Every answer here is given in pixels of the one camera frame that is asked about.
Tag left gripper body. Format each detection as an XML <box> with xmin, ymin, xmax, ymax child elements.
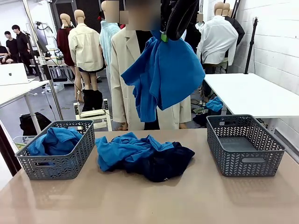
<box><xmin>160</xmin><ymin>0</ymin><xmax>176</xmax><ymax>33</ymax></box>

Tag bright blue top garment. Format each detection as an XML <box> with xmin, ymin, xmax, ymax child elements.
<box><xmin>95</xmin><ymin>132</ymin><xmax>175</xmax><ymax>172</ymax></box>
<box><xmin>27</xmin><ymin>127</ymin><xmax>84</xmax><ymax>156</ymax></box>
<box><xmin>121</xmin><ymin>30</ymin><xmax>206</xmax><ymax>123</ymax></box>

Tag person's right forearm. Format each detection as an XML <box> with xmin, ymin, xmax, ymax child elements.
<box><xmin>110</xmin><ymin>86</ymin><xmax>128</xmax><ymax>124</ymax></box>

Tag person's left forearm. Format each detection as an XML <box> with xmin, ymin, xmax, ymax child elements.
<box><xmin>178</xmin><ymin>94</ymin><xmax>192</xmax><ymax>124</ymax></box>

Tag mannequin in black coat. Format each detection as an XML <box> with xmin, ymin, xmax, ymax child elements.
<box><xmin>186</xmin><ymin>22</ymin><xmax>202</xmax><ymax>56</ymax></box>

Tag mannequin in white shirt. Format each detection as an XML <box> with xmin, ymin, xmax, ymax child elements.
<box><xmin>197</xmin><ymin>1</ymin><xmax>239</xmax><ymax>74</ymax></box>

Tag person in beige coat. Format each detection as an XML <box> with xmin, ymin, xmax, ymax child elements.
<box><xmin>109</xmin><ymin>0</ymin><xmax>193</xmax><ymax>131</ymax></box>

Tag mannequin in light blue shirt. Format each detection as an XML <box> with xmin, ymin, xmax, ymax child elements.
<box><xmin>99</xmin><ymin>0</ymin><xmax>122</xmax><ymax>98</ymax></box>

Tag mannequin in black jacket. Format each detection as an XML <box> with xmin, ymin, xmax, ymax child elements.
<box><xmin>223</xmin><ymin>2</ymin><xmax>245</xmax><ymax>66</ymax></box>

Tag mannequin in cream jacket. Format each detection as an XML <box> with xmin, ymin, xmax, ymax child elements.
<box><xmin>67</xmin><ymin>9</ymin><xmax>105</xmax><ymax>94</ymax></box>

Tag crumpled blue cloth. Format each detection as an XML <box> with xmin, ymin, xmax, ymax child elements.
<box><xmin>205</xmin><ymin>96</ymin><xmax>224</xmax><ymax>112</ymax></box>

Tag black tripod stand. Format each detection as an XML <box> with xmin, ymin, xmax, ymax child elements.
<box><xmin>243</xmin><ymin>16</ymin><xmax>260</xmax><ymax>75</ymax></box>

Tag dark cloth bundle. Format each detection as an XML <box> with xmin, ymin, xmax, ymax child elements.
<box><xmin>193</xmin><ymin>114</ymin><xmax>209</xmax><ymax>128</ymax></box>

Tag black boots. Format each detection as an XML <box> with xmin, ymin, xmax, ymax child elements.
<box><xmin>82</xmin><ymin>89</ymin><xmax>104</xmax><ymax>112</ymax></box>

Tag large white table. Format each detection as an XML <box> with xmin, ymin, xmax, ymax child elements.
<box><xmin>202</xmin><ymin>73</ymin><xmax>299</xmax><ymax>136</ymax></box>

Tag mannequin in maroon top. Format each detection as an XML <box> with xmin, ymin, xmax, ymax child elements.
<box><xmin>56</xmin><ymin>13</ymin><xmax>84</xmax><ymax>103</ymax></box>

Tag white step stool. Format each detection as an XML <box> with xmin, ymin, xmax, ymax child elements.
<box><xmin>73</xmin><ymin>98</ymin><xmax>113</xmax><ymax>132</ymax></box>

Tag black tilted monitor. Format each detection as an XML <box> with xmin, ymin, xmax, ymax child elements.
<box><xmin>36</xmin><ymin>39</ymin><xmax>49</xmax><ymax>54</ymax></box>

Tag slanted metal pole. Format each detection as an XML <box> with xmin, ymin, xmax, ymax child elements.
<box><xmin>22</xmin><ymin>0</ymin><xmax>64</xmax><ymax>121</ymax></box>

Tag navy blue garment pile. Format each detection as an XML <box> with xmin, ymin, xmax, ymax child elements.
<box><xmin>108</xmin><ymin>141</ymin><xmax>196</xmax><ymax>183</ymax></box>

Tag taller man in black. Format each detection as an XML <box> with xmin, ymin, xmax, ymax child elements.
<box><xmin>11</xmin><ymin>24</ymin><xmax>32</xmax><ymax>75</ymax></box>

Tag grey plastic lattice basket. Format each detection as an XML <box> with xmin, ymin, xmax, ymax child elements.
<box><xmin>15</xmin><ymin>119</ymin><xmax>95</xmax><ymax>181</ymax></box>
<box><xmin>206</xmin><ymin>114</ymin><xmax>286</xmax><ymax>177</ymax></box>

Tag shorter man in black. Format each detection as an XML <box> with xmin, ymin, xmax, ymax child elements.
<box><xmin>4</xmin><ymin>30</ymin><xmax>18</xmax><ymax>63</ymax></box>

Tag black bag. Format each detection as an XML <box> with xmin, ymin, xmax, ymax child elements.
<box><xmin>19</xmin><ymin>112</ymin><xmax>52</xmax><ymax>136</ymax></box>

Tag white laptop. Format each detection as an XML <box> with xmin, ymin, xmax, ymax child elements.
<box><xmin>0</xmin><ymin>63</ymin><xmax>36</xmax><ymax>86</ymax></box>

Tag seated person in black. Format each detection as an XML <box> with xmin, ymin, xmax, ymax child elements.
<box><xmin>0</xmin><ymin>45</ymin><xmax>14</xmax><ymax>65</ymax></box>

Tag clear box with green contents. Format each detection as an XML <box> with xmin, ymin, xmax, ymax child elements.
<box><xmin>13</xmin><ymin>136</ymin><xmax>32</xmax><ymax>151</ymax></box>

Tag black corrugated cable hose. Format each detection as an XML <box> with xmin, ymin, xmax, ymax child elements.
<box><xmin>166</xmin><ymin>0</ymin><xmax>200</xmax><ymax>42</ymax></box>

